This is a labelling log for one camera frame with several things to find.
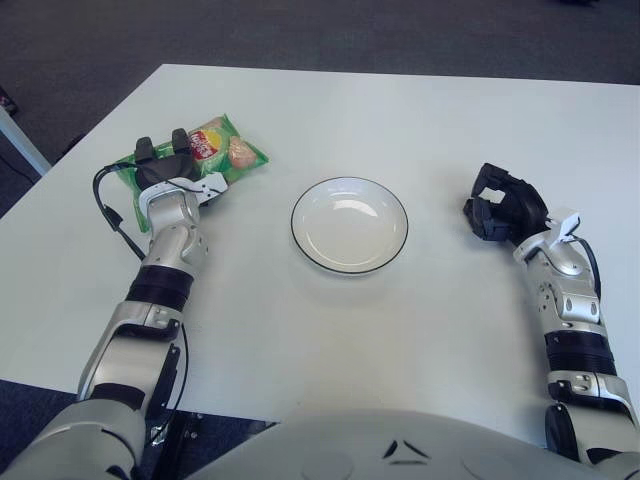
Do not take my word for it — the white neighbouring table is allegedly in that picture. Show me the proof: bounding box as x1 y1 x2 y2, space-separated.
0 104 51 176

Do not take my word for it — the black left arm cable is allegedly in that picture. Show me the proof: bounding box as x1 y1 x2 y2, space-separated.
92 163 189 416

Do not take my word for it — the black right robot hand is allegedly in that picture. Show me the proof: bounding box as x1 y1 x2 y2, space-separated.
462 162 551 246

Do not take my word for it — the grey robot torso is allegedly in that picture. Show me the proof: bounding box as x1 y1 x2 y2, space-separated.
164 408 640 480

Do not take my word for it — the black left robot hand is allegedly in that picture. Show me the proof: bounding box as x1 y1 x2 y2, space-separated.
133 128 197 191

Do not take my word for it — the green potato chips bag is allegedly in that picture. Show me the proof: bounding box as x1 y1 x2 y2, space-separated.
110 113 270 234

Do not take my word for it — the white plate with black rim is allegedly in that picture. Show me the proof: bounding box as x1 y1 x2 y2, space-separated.
290 175 410 276

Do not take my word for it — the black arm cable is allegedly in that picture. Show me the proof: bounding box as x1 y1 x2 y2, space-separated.
574 238 604 321
92 163 189 416

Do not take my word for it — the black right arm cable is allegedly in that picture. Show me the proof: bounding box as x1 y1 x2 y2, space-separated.
574 238 604 321

